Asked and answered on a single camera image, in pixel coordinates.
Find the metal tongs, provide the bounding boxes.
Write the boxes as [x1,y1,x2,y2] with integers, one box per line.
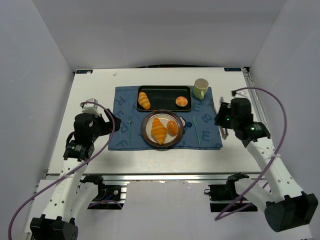
[219,96,229,140]

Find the orange striped croissant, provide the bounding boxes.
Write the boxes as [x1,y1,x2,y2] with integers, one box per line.
[151,118,167,145]

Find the orange sugared bun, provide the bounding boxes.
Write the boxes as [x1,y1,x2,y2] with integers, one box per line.
[166,120,179,136]

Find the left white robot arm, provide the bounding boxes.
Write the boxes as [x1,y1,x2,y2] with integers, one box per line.
[29,101,121,240]

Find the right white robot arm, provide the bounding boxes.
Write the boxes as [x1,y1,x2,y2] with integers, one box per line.
[215,97,319,233]

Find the teal plastic fork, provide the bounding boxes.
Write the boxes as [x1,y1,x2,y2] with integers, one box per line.
[127,116,132,145]

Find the blue letter-print placemat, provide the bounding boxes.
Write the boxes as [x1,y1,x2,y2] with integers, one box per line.
[108,86,223,151]

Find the teal plastic knife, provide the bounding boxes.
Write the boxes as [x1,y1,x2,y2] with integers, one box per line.
[192,115,201,147]

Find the pale striped croissant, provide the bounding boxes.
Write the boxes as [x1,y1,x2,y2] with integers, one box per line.
[138,91,151,110]

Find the light green mug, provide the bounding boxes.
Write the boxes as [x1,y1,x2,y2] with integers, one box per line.
[193,78,209,100]

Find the pale round bun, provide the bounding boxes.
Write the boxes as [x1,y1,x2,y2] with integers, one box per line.
[175,96,188,108]

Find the dark rimmed white plate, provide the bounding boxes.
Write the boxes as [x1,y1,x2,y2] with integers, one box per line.
[141,110,183,148]

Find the right blue table label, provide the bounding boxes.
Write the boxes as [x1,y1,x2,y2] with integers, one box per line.
[224,67,242,72]

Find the blue table label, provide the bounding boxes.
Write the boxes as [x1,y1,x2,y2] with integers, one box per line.
[224,67,242,72]
[75,69,93,75]

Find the black rectangular tray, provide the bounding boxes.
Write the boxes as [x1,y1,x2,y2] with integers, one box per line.
[136,85,192,112]

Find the left blue table label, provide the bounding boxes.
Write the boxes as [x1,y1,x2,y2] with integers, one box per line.
[75,69,93,75]

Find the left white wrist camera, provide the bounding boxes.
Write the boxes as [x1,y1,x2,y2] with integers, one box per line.
[80,98,100,117]

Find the aluminium table side rail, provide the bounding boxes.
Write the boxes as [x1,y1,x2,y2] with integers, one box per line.
[242,66,270,131]

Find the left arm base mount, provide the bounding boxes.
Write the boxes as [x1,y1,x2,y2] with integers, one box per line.
[78,175,125,210]

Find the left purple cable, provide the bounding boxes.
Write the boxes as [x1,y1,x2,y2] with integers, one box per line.
[7,100,116,240]

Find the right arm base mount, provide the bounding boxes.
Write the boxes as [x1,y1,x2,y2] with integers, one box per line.
[203,172,258,213]

